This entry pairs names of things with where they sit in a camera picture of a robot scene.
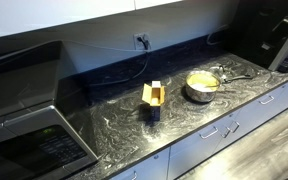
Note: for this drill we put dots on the black and silver microwave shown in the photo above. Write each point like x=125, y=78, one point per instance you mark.
x=34, y=100

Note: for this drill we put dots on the glass pot lid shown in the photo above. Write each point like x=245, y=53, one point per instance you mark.
x=221, y=69

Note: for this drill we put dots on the grey lower cabinet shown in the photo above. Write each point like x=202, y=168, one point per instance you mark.
x=190, y=153

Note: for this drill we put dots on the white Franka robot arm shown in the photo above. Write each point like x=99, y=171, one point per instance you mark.
x=285, y=43

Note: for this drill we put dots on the blue pasta box yellow flaps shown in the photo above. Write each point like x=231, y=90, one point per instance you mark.
x=154, y=96

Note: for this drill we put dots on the white wall outlet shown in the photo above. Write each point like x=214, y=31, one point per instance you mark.
x=138, y=45

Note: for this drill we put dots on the white upper cabinet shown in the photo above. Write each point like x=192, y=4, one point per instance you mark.
x=50, y=13

